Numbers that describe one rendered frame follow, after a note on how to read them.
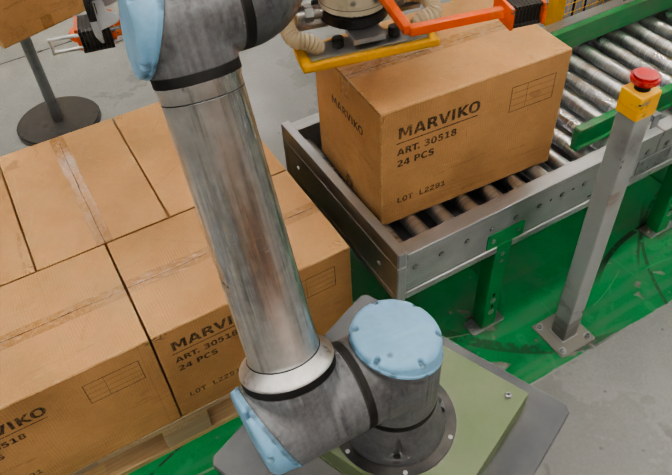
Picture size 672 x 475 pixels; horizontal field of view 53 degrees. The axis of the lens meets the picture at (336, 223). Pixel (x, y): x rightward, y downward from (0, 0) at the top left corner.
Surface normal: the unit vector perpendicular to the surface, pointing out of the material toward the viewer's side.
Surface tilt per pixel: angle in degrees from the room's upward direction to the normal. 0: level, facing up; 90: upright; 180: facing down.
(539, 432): 0
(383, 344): 6
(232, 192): 67
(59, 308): 0
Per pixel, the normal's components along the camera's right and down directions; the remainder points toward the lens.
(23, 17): 0.75, 0.44
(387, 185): 0.44, 0.62
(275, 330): 0.18, 0.36
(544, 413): -0.05, -0.70
